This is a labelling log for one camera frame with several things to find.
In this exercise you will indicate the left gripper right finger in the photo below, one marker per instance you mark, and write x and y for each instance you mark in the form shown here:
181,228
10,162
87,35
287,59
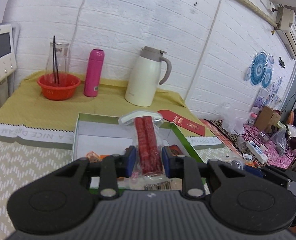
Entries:
186,169

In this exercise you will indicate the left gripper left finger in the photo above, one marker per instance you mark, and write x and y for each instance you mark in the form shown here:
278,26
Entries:
113,167

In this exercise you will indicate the orange bun snack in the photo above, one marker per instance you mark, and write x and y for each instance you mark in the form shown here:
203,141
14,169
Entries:
94,158

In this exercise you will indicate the clear barcode snack packet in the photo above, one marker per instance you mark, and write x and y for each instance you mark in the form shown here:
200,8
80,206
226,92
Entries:
154,183

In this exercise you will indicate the red sausage stick pack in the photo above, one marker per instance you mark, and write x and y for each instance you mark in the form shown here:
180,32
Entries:
144,126

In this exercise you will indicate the dark brown snack bag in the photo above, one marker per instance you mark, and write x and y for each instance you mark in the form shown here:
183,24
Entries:
175,151

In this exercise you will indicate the green cardboard box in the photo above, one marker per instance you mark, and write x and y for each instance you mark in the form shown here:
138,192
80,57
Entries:
104,136

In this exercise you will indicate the red envelope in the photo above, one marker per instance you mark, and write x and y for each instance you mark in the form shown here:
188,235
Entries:
183,122

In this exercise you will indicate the white power strip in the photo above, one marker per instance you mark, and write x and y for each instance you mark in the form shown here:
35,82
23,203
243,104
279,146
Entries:
258,153

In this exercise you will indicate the brown cardboard box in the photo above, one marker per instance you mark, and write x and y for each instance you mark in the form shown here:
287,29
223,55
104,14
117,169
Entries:
267,117

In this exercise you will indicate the pink thermos bottle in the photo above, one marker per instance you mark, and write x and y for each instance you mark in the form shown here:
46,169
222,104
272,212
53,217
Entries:
93,73

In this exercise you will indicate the red plastic basket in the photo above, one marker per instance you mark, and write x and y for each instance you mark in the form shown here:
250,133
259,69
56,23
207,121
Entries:
55,92

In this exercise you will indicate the cream thermos jug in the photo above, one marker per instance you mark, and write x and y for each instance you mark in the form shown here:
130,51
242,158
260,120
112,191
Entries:
150,70

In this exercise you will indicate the yellow green tablecloth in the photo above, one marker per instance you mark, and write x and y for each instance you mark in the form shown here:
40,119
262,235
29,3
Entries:
27,106

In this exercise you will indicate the black stirring stick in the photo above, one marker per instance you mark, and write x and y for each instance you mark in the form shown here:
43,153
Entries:
56,79

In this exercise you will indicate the glass carafe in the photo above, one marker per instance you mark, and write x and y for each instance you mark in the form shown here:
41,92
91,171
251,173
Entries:
62,49

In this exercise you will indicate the white water dispenser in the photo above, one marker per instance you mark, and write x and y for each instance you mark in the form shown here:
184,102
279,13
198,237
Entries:
9,36

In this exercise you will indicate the white air conditioner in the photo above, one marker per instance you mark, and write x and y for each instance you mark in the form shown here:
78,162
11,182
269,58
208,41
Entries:
286,29

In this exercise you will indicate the blue round wall decoration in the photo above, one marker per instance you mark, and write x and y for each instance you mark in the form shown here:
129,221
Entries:
260,71

